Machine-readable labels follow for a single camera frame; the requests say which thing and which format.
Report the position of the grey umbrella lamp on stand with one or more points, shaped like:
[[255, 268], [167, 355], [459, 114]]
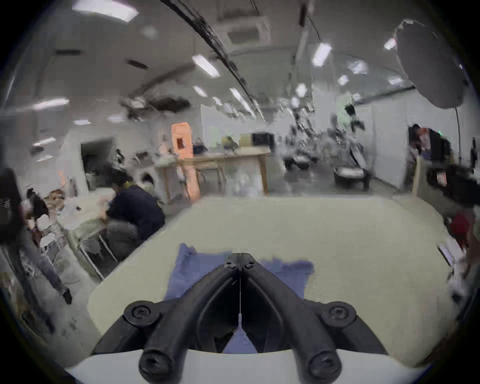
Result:
[[431, 63]]

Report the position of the bed with pale green sheet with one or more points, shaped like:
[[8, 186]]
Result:
[[356, 262]]

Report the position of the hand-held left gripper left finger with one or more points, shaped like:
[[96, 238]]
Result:
[[176, 330]]

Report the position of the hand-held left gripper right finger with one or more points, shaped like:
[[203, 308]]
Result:
[[300, 326]]

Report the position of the dark blue garment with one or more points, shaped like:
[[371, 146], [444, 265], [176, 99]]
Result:
[[193, 270]]

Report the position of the wooden table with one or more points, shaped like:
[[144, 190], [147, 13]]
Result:
[[225, 165]]

